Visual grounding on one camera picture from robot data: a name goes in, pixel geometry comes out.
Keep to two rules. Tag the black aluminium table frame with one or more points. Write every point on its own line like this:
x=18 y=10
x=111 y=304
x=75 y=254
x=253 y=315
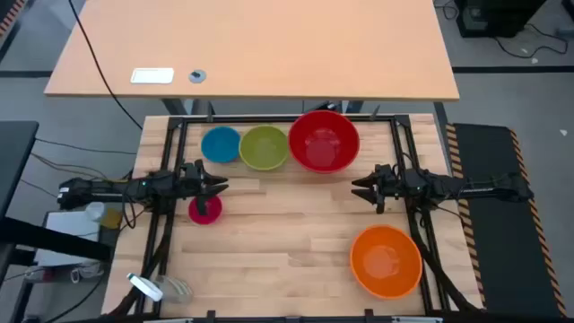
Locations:
x=287 y=119

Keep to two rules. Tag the small magenta bowl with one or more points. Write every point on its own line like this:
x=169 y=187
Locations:
x=214 y=214

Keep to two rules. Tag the orange bowl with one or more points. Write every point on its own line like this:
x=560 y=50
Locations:
x=385 y=262

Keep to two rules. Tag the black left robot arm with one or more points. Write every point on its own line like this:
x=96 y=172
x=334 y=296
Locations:
x=112 y=188

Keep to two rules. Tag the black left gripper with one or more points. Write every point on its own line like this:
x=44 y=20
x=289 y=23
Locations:
x=193 y=181

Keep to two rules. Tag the black hazard striped mat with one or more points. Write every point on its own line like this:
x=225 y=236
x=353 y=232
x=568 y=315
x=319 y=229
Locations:
x=498 y=247
x=11 y=15

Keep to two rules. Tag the black desk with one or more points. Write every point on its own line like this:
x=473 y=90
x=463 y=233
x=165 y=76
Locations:
x=13 y=157

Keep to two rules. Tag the clear plastic bottle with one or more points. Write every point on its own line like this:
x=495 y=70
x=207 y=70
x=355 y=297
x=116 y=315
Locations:
x=101 y=214

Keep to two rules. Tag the black beam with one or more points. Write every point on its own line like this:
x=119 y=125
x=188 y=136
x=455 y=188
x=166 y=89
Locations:
x=45 y=238

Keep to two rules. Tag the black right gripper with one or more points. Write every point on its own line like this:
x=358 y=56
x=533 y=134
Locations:
x=391 y=185

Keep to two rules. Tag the black computer case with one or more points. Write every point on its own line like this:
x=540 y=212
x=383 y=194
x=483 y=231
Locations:
x=498 y=18

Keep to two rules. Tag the blue bowl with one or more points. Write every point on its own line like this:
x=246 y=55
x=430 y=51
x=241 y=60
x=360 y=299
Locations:
x=220 y=144

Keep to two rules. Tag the large red bowl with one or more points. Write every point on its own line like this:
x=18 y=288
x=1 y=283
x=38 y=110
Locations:
x=324 y=141

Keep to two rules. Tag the white box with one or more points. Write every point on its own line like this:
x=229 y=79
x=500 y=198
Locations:
x=67 y=222

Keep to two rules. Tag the clear plastic container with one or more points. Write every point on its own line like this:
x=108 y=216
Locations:
x=177 y=290

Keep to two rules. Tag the white flat card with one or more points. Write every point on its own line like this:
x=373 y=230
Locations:
x=152 y=75

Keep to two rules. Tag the green bowl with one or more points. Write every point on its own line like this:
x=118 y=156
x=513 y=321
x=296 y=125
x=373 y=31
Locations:
x=263 y=148

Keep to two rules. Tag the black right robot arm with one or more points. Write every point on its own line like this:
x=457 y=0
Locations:
x=471 y=188

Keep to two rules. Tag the light wooden desk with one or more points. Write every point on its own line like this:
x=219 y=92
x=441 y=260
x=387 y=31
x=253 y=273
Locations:
x=269 y=45

